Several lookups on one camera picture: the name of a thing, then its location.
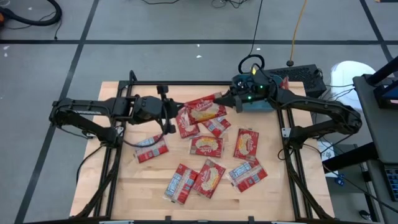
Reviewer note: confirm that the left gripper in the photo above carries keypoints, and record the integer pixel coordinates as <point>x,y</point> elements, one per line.
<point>152,110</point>

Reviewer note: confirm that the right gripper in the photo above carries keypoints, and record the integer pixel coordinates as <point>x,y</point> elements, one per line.
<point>258,96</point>

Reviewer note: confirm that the red Orville popcorn bag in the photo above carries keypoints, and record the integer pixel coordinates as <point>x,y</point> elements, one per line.
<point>247,175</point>
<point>217,126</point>
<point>180,184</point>
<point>284,83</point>
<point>203,112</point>
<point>209,178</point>
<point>151,149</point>
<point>186,129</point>
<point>246,144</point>
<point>206,146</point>

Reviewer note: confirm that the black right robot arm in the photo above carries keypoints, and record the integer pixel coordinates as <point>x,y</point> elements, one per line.
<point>311,104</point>

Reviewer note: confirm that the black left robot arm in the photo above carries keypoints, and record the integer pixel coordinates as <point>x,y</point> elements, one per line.
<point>71,104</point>

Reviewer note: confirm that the teal plastic basket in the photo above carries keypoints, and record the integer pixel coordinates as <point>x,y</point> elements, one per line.
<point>258,108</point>

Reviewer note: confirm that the black floor plug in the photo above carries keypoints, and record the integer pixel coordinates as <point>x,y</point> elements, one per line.
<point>290,63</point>

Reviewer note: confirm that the white paper label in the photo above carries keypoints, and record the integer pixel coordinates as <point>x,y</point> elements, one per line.
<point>325,151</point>

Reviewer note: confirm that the white round object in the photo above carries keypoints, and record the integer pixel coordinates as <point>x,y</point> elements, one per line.
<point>351,74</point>

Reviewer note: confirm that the silver aluminium bar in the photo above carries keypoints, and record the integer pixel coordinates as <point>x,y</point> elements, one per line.
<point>116,222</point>
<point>283,222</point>

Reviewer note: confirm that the black desk leg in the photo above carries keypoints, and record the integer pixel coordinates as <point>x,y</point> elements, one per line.
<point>348,157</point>

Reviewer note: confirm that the small blue tag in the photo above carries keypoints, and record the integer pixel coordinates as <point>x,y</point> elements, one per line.
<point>340,180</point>

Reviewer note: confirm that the grey desk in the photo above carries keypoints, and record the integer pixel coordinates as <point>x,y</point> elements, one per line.
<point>382,133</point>

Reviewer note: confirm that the small black floor object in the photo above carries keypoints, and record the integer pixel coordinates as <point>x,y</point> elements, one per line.
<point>364,214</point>

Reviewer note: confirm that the black keyboard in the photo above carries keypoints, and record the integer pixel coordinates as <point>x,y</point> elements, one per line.
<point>392,183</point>

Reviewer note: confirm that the orange shop vacuum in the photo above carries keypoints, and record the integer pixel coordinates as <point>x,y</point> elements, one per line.
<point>1,18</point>

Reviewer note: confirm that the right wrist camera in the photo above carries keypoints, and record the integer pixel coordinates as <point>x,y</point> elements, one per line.
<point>242,84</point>

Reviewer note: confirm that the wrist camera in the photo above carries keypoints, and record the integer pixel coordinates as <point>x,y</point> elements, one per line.
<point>242,84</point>
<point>162,89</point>

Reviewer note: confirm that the black aluminium table frame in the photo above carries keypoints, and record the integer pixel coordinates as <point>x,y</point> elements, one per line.
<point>186,83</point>

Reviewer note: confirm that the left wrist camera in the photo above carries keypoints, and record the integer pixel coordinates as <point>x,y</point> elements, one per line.
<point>162,89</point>

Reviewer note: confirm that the black rail clamp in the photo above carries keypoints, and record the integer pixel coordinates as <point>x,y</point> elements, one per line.
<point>251,219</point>
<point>168,218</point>

